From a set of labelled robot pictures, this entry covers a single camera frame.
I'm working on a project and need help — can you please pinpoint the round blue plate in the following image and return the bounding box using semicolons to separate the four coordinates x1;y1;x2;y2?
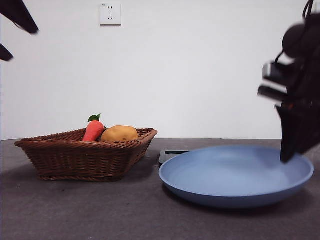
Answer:
158;145;315;209

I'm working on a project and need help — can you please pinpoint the orange carrot with green leaf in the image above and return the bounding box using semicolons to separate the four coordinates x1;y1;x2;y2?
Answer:
81;113;106;143

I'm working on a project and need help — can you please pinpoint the black rectangular tray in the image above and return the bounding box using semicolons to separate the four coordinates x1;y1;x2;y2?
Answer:
158;149;189;168

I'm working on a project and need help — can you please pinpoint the brown wicker basket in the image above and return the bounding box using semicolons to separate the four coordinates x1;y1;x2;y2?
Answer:
14;128;159;182

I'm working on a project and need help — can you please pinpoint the yellow-brown potato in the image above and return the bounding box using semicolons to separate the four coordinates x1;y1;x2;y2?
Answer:
100;125;139;143

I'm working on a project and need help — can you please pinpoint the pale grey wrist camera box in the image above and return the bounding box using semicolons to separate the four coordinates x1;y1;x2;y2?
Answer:
262;61;299;86

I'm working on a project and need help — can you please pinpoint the black camera cable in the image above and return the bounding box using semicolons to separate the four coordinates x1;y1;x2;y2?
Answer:
274;0;316;66

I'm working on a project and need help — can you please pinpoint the white wall power socket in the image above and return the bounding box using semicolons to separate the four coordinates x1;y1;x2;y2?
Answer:
99;2;122;27

